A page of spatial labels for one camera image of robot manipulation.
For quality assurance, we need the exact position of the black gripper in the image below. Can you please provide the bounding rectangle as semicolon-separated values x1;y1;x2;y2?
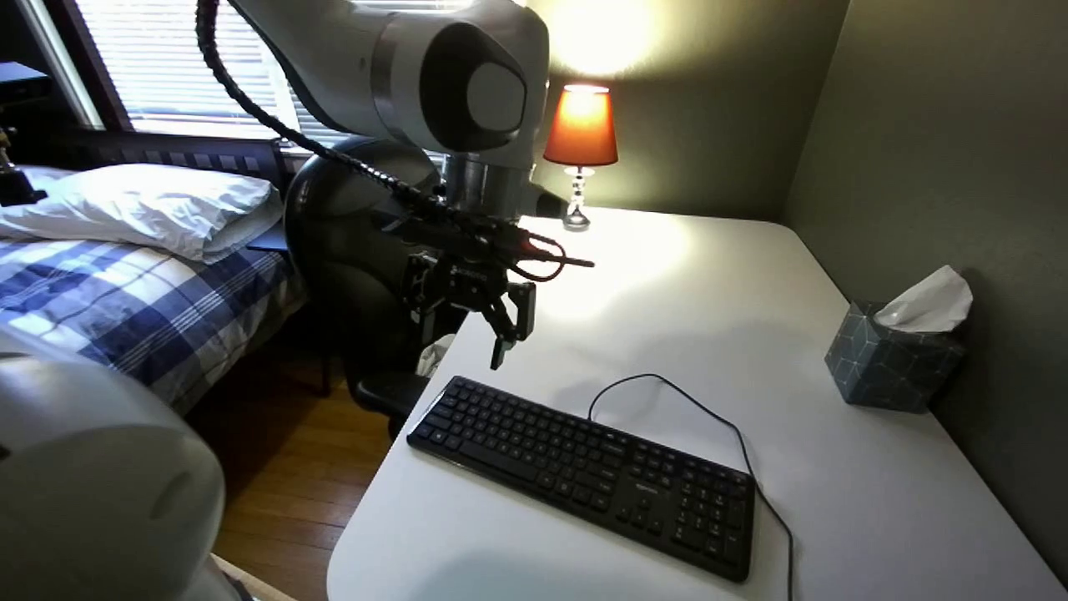
402;212;540;375

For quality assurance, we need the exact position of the white rounded robot base shell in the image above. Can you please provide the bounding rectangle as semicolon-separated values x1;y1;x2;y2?
0;325;257;601

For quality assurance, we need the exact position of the black computer keyboard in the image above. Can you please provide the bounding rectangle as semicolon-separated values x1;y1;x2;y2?
405;375;760;584

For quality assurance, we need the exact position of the black leather office chair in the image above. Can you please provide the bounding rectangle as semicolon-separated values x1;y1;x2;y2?
280;135;478;441

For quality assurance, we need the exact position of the orange shade table lamp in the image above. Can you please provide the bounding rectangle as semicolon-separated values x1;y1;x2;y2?
540;80;621;235

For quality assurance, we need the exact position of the dark blue patterned headboard cushion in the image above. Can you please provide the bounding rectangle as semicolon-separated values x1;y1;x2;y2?
30;129;286;188

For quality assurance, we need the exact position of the teal tissue box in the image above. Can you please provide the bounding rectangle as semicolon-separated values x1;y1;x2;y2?
823;259;977;415

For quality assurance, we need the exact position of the white pillow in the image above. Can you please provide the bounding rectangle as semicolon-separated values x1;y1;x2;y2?
0;159;286;268

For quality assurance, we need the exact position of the blue plaid bed blanket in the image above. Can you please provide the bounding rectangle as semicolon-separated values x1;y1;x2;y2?
0;227;308;415

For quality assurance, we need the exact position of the window with white blind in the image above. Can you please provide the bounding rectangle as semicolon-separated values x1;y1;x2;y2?
68;0;343;145

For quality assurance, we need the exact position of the thin black keyboard cable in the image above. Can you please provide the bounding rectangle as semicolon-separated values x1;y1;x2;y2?
585;372;800;601

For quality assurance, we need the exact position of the black corrugated cable conduit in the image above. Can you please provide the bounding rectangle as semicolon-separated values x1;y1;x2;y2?
195;0;596;279

